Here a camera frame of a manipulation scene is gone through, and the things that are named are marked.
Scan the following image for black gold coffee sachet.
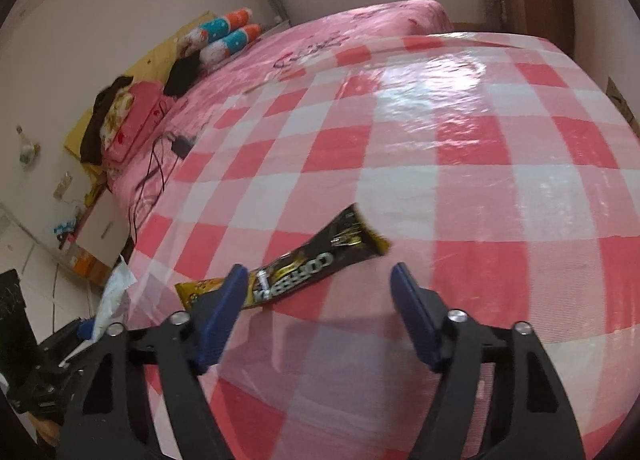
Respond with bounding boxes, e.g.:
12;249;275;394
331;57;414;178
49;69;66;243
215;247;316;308
173;203;394;314

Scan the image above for large pale blue-feather bag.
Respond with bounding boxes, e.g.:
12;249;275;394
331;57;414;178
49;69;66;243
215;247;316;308
60;261;137;367

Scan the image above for person's left hand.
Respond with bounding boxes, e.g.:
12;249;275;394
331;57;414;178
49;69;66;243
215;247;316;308
26;412;61;448

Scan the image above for white built-in wardrobe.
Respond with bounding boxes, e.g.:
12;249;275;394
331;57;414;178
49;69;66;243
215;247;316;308
1;209;101;342

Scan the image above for orange boxes beside cabinet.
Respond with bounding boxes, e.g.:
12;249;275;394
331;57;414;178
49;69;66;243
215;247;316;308
67;243;112;287

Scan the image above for white bedside cabinet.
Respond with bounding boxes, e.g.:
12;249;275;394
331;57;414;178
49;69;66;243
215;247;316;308
76;190;129;267

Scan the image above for red checked plastic tablecloth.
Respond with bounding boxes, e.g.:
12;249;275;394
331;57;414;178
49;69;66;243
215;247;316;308
128;34;639;459

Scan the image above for black power adapter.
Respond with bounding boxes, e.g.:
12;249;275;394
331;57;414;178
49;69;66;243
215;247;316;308
170;135;194;160

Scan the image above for dark brown garment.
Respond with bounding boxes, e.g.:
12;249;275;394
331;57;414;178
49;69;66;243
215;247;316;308
80;75;134;166

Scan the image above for pink heart pillow stack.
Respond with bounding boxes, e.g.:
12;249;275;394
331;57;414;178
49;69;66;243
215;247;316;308
102;82;175;168

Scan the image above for floral small pillow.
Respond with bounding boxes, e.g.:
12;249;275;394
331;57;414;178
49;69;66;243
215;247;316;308
100;87;134;151

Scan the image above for black garment on bed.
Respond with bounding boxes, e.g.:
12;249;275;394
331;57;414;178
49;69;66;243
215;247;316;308
163;51;202;98

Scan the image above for yellow wooden headboard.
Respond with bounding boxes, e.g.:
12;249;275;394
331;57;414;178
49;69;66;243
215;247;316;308
63;10;216;176

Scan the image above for lower cartoon bolster pillow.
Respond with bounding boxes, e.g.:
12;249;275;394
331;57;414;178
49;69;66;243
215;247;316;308
200;24;262;65

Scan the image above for pink bed with bedspread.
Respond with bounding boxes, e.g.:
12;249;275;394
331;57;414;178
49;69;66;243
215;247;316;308
103;0;454;232

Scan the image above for black charging cables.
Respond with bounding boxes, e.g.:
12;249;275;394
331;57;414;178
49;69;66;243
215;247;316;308
127;131;181;245

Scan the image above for wall switch plate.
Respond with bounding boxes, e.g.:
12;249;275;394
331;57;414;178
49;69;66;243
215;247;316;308
53;172;73;201

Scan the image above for wall hanging pouch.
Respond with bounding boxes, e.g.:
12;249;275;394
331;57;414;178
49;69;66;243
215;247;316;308
16;125;40;167

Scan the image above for wall socket with cable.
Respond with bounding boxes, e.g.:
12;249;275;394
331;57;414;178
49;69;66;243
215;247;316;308
605;77;640;138

